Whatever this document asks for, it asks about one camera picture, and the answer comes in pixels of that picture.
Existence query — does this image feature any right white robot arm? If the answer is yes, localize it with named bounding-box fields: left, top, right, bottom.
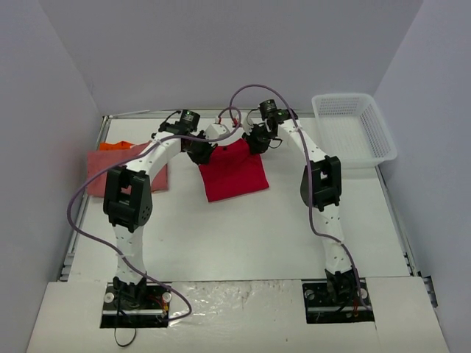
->
left=242, top=99, right=358, bottom=307

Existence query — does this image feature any pink folded t-shirt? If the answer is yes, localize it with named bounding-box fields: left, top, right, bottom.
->
left=87, top=143, right=169, bottom=198

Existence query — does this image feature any purple cable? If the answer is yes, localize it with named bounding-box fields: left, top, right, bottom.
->
left=228, top=84, right=370, bottom=309
left=65, top=105, right=243, bottom=321

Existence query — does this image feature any red t-shirt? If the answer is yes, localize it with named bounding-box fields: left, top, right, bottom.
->
left=199, top=138, right=269, bottom=202

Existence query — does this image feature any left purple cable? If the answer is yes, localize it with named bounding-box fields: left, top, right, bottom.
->
left=65, top=105, right=243, bottom=321

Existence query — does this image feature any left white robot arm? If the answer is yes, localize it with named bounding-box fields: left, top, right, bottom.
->
left=103, top=110, right=228, bottom=307

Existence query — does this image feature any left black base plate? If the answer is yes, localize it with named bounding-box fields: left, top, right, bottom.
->
left=100, top=283, right=172, bottom=329

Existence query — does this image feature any orange folded t-shirt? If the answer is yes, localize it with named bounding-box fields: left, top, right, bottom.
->
left=98, top=141, right=134, bottom=151

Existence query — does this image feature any black cable loop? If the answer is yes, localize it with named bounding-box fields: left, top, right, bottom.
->
left=113, top=325, right=138, bottom=349

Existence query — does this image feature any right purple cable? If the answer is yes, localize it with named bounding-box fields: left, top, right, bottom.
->
left=228, top=84, right=370, bottom=309

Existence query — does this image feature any white plastic basket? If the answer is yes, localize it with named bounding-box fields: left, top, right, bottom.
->
left=311, top=93, right=397, bottom=169

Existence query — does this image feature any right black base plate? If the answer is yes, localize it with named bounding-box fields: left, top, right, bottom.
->
left=302, top=280, right=375, bottom=324

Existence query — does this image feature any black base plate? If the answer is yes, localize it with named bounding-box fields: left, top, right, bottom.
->
left=100, top=283, right=172, bottom=329
left=302, top=280, right=375, bottom=324

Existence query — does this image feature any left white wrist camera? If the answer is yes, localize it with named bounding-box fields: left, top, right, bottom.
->
left=204, top=123, right=230, bottom=140

